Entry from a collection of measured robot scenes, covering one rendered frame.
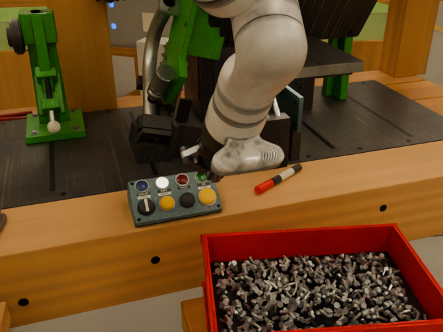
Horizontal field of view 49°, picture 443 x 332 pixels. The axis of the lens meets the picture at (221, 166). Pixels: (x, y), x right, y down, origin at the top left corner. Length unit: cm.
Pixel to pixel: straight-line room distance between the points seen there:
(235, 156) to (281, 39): 18
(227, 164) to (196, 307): 31
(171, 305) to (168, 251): 113
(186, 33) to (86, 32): 41
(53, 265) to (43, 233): 5
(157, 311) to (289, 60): 159
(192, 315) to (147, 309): 118
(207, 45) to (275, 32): 52
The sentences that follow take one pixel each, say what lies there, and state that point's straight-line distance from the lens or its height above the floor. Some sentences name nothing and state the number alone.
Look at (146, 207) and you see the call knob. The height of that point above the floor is 93.
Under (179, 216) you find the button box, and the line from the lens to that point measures 82.
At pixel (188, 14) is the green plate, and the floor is 119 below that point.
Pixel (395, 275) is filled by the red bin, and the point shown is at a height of 87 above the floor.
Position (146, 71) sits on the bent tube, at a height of 106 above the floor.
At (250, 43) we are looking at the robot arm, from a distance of 46.
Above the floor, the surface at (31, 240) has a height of 90.
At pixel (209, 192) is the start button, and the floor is 94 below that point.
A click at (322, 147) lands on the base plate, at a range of 109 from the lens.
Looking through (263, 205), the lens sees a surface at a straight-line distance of 87.
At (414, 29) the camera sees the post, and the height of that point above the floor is 103.
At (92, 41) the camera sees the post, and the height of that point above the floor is 107.
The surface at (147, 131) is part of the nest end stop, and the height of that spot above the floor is 97.
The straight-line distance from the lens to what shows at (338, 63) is 88.
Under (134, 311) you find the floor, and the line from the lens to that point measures 198.
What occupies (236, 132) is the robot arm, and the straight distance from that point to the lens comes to 59.
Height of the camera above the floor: 137
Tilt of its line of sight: 28 degrees down
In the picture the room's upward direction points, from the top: straight up
